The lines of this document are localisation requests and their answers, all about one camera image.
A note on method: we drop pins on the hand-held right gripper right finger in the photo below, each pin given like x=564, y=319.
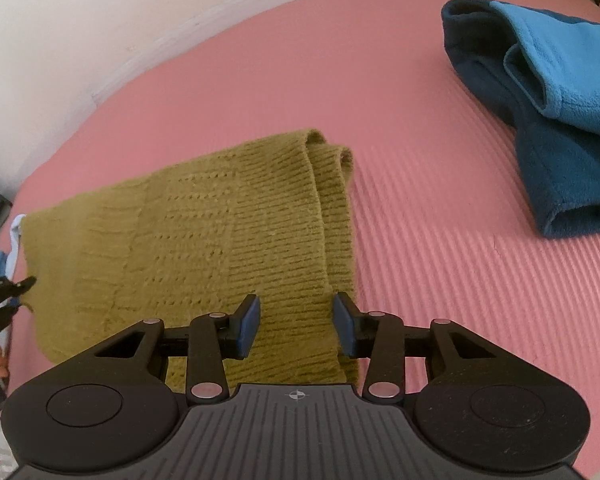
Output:
x=343, y=327

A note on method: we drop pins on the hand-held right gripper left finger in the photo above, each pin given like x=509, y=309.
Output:
x=250, y=326

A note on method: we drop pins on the mustard knitted sweater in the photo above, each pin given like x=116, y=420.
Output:
x=205, y=240

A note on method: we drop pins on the light blue shirt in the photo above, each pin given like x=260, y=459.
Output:
x=16, y=240

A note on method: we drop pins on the pink ribbed floor mat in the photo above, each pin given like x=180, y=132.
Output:
x=430, y=285

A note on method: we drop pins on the dark blue fleece jacket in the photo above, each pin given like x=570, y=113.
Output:
x=555, y=150

